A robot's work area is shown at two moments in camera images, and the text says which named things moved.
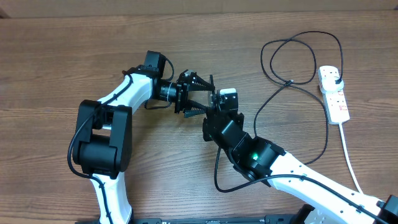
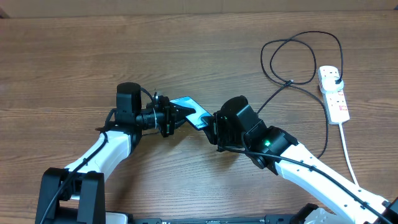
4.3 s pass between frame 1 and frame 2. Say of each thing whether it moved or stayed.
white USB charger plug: stayed
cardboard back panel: stayed
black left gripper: moved
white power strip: stayed
